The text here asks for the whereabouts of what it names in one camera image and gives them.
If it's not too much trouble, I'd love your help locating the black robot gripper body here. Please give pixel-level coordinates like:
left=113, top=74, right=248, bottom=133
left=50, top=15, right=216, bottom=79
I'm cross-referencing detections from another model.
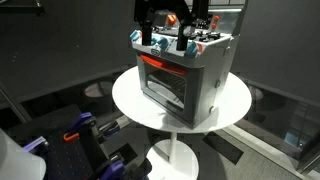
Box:
left=134, top=0, right=209, bottom=28

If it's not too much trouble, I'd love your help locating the blue stove knob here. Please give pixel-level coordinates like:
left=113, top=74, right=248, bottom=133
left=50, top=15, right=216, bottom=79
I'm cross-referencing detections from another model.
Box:
left=159, top=37, right=171, bottom=51
left=184, top=41, right=200, bottom=58

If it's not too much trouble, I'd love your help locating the red timer knob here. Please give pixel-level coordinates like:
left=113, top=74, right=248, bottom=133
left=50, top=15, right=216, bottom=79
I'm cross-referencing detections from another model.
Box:
left=167, top=13, right=177, bottom=26

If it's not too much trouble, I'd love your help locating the grey toy kitchen stove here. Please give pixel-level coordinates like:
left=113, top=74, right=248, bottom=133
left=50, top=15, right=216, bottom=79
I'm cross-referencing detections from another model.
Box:
left=129, top=7, right=242, bottom=130

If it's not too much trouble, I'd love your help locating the purple black clamp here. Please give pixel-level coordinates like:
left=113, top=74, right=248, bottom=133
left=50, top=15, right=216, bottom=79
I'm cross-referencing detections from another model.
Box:
left=99, top=159, right=127, bottom=180

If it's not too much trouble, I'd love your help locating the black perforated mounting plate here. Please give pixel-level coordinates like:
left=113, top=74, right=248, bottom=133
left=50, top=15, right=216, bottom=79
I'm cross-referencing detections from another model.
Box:
left=6, top=104, right=108, bottom=180

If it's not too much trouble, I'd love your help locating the orange oven door handle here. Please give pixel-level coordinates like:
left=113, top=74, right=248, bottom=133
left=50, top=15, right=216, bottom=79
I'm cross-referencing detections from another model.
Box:
left=139, top=54, right=188, bottom=76

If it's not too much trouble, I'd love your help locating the white round pedestal table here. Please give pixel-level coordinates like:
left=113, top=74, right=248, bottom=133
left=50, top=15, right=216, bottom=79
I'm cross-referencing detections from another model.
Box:
left=112, top=64, right=253, bottom=180

